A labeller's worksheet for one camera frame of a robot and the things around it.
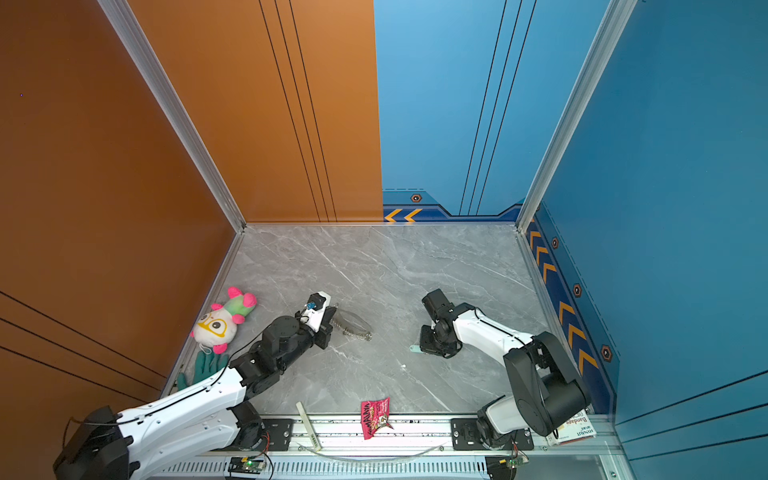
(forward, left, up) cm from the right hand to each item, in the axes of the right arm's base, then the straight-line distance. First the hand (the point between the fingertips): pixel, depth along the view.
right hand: (426, 348), depth 87 cm
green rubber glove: (-6, +63, +1) cm, 63 cm away
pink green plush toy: (+3, +60, +7) cm, 61 cm away
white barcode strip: (-20, +31, -1) cm, 37 cm away
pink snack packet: (-18, +14, +1) cm, 23 cm away
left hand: (+6, +25, +15) cm, 30 cm away
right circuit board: (-28, -17, -2) cm, 33 cm away
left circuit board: (-28, +45, -1) cm, 53 cm away
